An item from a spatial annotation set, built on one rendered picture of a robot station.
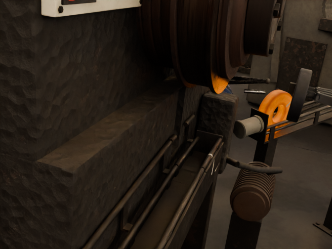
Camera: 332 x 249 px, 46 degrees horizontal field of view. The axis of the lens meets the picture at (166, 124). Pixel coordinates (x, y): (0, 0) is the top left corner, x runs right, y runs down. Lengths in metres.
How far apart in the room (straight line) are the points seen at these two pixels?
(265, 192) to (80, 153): 0.81
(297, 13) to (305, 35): 0.20
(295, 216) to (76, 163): 1.77
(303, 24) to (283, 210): 1.83
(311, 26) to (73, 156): 3.13
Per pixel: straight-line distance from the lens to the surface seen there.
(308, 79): 1.14
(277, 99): 1.37
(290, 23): 3.60
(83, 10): 0.54
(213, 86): 0.79
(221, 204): 2.15
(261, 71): 3.72
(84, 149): 0.58
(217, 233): 1.93
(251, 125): 1.31
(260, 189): 1.26
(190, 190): 0.83
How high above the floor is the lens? 1.13
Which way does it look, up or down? 22 degrees down
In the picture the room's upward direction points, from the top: 7 degrees clockwise
